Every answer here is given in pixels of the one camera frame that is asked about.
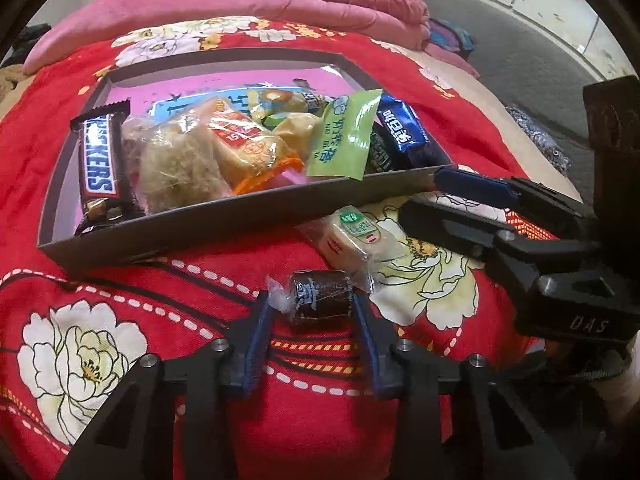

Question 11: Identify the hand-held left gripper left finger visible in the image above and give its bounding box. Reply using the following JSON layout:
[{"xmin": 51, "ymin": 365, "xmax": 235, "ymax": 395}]
[{"xmin": 52, "ymin": 290, "xmax": 275, "ymax": 480}]

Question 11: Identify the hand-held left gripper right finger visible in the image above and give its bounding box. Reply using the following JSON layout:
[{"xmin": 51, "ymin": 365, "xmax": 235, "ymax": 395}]
[{"xmin": 350, "ymin": 292, "xmax": 576, "ymax": 480}]

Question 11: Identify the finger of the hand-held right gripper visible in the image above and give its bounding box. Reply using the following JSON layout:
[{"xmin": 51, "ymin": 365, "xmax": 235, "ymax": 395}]
[
  {"xmin": 398, "ymin": 196, "xmax": 601, "ymax": 286},
  {"xmin": 431, "ymin": 166, "xmax": 598, "ymax": 241}
]

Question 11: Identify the hawthorn roll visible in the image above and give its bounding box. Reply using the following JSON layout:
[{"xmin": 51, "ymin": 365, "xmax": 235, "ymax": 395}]
[{"xmin": 265, "ymin": 269, "xmax": 357, "ymax": 328}]

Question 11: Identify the blue cookie packet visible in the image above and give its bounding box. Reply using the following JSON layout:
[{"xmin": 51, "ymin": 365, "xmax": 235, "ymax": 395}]
[{"xmin": 365, "ymin": 95, "xmax": 433, "ymax": 173}]

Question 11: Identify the round pastry green label packet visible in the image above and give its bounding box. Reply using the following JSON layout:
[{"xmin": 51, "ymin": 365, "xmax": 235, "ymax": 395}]
[{"xmin": 297, "ymin": 205, "xmax": 408, "ymax": 295}]

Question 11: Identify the shallow grey cardboard box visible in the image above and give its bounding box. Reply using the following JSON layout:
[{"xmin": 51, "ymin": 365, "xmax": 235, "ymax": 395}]
[{"xmin": 37, "ymin": 47, "xmax": 456, "ymax": 281}]

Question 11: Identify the light green snack packet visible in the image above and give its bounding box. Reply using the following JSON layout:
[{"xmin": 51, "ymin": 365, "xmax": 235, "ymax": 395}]
[{"xmin": 305, "ymin": 89, "xmax": 383, "ymax": 181}]

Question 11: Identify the pale yellow pastry packet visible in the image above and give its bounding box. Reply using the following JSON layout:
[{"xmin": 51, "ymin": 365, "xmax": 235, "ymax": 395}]
[{"xmin": 272, "ymin": 110, "xmax": 326, "ymax": 153}]

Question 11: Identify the orange bread packet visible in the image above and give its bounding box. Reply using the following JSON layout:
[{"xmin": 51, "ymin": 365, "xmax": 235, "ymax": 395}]
[{"xmin": 192, "ymin": 96, "xmax": 306, "ymax": 196}]

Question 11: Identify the meat floss cake clear packet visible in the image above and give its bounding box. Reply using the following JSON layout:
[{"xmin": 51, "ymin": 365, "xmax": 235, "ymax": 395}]
[{"xmin": 120, "ymin": 110, "xmax": 236, "ymax": 213}]

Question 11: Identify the yellow cake packet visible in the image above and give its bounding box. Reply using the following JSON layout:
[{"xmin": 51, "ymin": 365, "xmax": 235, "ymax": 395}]
[{"xmin": 245, "ymin": 85, "xmax": 313, "ymax": 128}]

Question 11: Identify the brown chocolate bar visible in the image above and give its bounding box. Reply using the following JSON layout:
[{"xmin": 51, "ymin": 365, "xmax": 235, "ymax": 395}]
[{"xmin": 69, "ymin": 99, "xmax": 147, "ymax": 226}]

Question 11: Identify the person's right forearm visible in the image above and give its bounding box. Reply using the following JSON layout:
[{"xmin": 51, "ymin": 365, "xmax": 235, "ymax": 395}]
[{"xmin": 597, "ymin": 375, "xmax": 640, "ymax": 411}]

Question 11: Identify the dark floral cloth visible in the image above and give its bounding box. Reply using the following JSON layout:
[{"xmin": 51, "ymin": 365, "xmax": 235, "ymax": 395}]
[{"xmin": 505, "ymin": 104, "xmax": 571, "ymax": 176}]

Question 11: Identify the red floral blanket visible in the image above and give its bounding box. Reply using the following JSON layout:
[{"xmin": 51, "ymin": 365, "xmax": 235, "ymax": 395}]
[{"xmin": 0, "ymin": 30, "xmax": 556, "ymax": 480}]

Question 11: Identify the grey padded headboard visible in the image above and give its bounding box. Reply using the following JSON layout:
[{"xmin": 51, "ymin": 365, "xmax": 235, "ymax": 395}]
[{"xmin": 412, "ymin": 0, "xmax": 631, "ymax": 171}]

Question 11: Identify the teal and purple cloth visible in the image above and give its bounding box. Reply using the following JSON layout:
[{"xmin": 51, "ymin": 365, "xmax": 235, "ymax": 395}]
[{"xmin": 429, "ymin": 17, "xmax": 473, "ymax": 56}]

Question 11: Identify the pink and blue book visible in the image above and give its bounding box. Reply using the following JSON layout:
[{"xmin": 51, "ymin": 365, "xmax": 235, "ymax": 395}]
[{"xmin": 102, "ymin": 62, "xmax": 371, "ymax": 201}]

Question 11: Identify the pink duvet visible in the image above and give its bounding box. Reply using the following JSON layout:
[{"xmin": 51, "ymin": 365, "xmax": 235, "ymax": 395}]
[{"xmin": 22, "ymin": 0, "xmax": 431, "ymax": 73}]

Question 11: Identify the dark clothes pile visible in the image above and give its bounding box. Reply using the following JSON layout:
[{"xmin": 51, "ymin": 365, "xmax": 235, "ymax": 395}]
[{"xmin": 0, "ymin": 22, "xmax": 51, "ymax": 66}]

